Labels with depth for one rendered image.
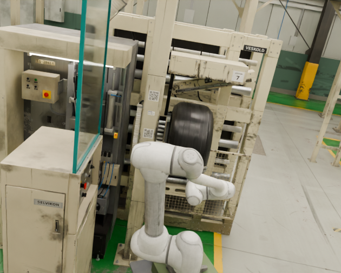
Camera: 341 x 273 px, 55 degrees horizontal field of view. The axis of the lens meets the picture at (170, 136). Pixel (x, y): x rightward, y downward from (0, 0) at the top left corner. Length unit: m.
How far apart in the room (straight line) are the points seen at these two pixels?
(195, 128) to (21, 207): 1.18
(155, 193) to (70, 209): 0.49
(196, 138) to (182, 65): 0.62
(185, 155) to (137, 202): 1.40
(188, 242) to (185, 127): 0.84
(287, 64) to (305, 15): 1.58
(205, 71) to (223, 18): 9.05
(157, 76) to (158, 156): 1.01
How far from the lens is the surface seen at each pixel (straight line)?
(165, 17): 2.28
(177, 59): 2.56
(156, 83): 2.33
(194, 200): 1.93
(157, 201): 1.60
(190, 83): 2.74
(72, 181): 1.74
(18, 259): 2.13
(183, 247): 1.80
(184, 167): 1.39
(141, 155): 1.44
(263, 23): 11.71
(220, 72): 2.60
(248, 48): 2.93
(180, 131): 2.26
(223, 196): 1.95
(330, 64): 12.26
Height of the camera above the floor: 2.11
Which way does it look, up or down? 21 degrees down
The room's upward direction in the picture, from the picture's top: 10 degrees clockwise
